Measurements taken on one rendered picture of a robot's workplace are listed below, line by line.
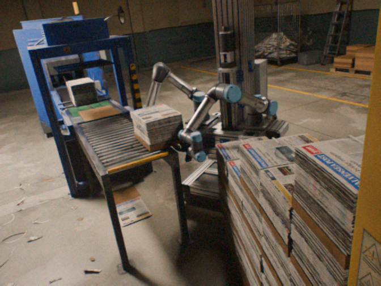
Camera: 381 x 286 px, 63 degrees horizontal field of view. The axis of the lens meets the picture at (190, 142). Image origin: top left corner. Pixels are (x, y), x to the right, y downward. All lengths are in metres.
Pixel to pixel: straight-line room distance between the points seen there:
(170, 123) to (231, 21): 0.95
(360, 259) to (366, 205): 0.08
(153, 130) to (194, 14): 10.07
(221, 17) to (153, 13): 8.84
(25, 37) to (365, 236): 5.36
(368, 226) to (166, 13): 11.35
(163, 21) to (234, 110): 9.10
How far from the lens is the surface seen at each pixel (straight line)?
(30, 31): 5.53
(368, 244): 0.42
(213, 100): 2.17
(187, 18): 11.95
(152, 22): 11.41
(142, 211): 3.06
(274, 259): 1.44
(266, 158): 1.43
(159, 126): 2.21
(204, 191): 2.85
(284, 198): 1.16
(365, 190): 0.39
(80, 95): 4.04
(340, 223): 0.87
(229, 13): 2.63
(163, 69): 2.66
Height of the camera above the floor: 1.69
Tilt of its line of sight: 22 degrees down
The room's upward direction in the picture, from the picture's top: 7 degrees counter-clockwise
